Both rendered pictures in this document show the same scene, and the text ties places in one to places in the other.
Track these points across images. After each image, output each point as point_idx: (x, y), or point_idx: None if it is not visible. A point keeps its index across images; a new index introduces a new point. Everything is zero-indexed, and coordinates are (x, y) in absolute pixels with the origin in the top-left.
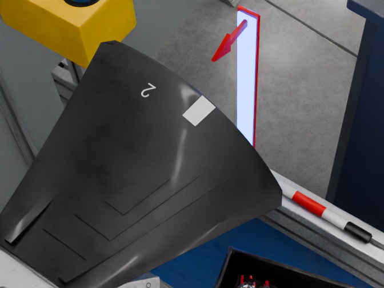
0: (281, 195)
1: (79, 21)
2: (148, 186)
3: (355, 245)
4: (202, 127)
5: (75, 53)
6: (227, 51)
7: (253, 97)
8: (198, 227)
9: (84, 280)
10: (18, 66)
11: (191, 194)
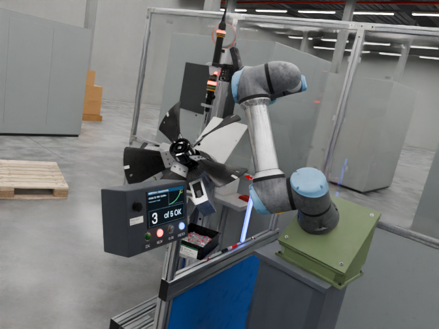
0: (218, 187)
1: None
2: (217, 168)
3: (221, 250)
4: (230, 176)
5: None
6: (247, 178)
7: (248, 203)
8: (210, 173)
9: (200, 161)
10: None
11: (216, 173)
